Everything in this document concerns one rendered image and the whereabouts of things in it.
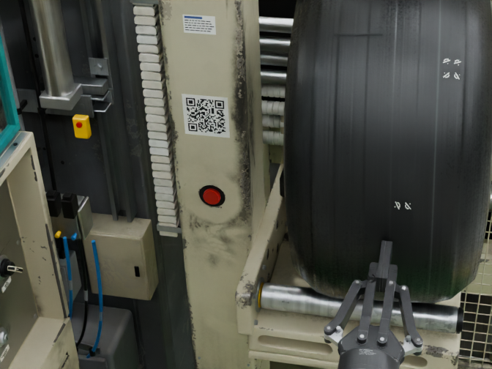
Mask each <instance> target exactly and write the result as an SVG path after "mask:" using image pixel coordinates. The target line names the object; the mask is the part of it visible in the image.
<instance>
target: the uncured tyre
mask: <svg viewBox="0 0 492 369"><path fill-rule="evenodd" d="M333 34H382V36H333ZM441 55H453V56H462V57H463V83H453V82H441ZM283 173H284V193H285V205H286V220H287V227H288V240H289V247H290V253H291V260H292V264H293V266H294V269H295V271H296V272H297V273H298V274H299V275H300V276H301V277H302V278H303V279H304V280H305V281H306V282H307V283H308V284H309V285H310V286H311V287H312V288H313V289H314V290H315V291H316V292H318V293H320V294H324V295H327V296H329V297H333V298H338V299H345V297H346V295H347V293H348V291H349V289H350V287H351V284H352V283H353V282H354V280H361V281H364V280H367V276H368V272H369V267H370V264H371V262H375V263H378V262H379V255H380V249H381V241H382V240H384V241H390V242H392V259H391V264H394V265H397V267H398V275H397V280H396V283H397V284H398V285H399V286H402V285H405V286H408V288H409V295H410V299H411V302H421V303H435V302H441V301H445V300H449V299H452V298H453V297H454V296H455V295H457V294H458V293H459V292H460V291H462V290H463V289H464V288H465V287H467V285H468V284H470V283H471V282H472V281H473V280H474V279H475V278H476V276H477V272H478V269H479V265H480V258H481V254H482V247H483V243H484V239H485V232H486V228H487V222H488V212H489V205H490V197H491V182H492V12H491V0H297V2H296V6H295V11H294V20H293V26H292V30H291V39H290V45H289V51H288V64H287V73H286V93H285V108H284V131H283ZM392 197H393V198H414V209H413V214H401V213H392Z"/></svg>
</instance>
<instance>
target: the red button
mask: <svg viewBox="0 0 492 369"><path fill-rule="evenodd" d="M203 198H204V200H205V202H207V203H208V204H218V203H219V201H220V198H221V196H220V193H219V192H218V191H217V190H215V189H207V190H205V191H204V194H203Z"/></svg>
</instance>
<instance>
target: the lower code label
mask: <svg viewBox="0 0 492 369"><path fill-rule="evenodd" d="M182 105H183V114H184V129H185V134H191V135H206V136H214V137H223V138H230V132H229V118H228V98H227V97H212V96H203V95H194V94H182Z"/></svg>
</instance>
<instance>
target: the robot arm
mask: <svg viewBox="0 0 492 369"><path fill-rule="evenodd" d="M391 259H392V242H390V241H384V240H382V241H381V249H380V255H379V262H378V263H375V262H371V264H370V267H369V272H368V276H367V280H364V281H361V280H354V282H353V283H352V284H351V287H350V289H349V290H348V293H347V295H346V297H345V299H344V300H343V302H342V304H341V306H340V308H339V310H338V312H337V314H336V316H335V317H334V319H333V320H331V321H330V322H329V323H328V324H327V325H326V326H325V327H324V342H325V343H334V344H335V345H336V346H337V347H338V353H339V355H340V359H339V363H338V369H399V367H400V365H401V364H402V363H403V361H404V359H405V356H407V355H410V354H414V355H416V356H419V355H421V353H422V345H423V339H422V338H421V336H420V334H419V333H418V331H417V330H416V326H415V322H414V314H413V310H412V306H411V299H410V295H409V288H408V286H405V285H402V286H399V285H398V284H397V283H396V280H397V275H398V267H397V265H394V264H391ZM376 291H377V292H383V293H385V294H384V303H383V308H382V313H381V320H380V325H379V326H373V325H370V323H371V317H372V312H373V303H374V298H375V293H376ZM362 294H364V295H365V296H364V301H363V306H362V314H361V317H360V322H359V326H357V327H355V328H354V329H353V330H352V331H350V332H349V333H348V334H347V335H345V336H344V337H343V330H344V329H345V327H346V325H347V323H348V321H349V319H350V317H351V314H352V313H353V311H354V309H355V307H356V305H357V303H358V301H359V298H360V297H361V295H362ZM394 298H396V299H398V301H399V305H400V313H401V317H402V322H403V330H404V334H405V338H404V341H403V346H402V345H401V344H400V342H399V341H398V339H397V338H396V337H395V335H394V334H393V332H392V331H391V330H390V323H391V318H392V308H393V302H394Z"/></svg>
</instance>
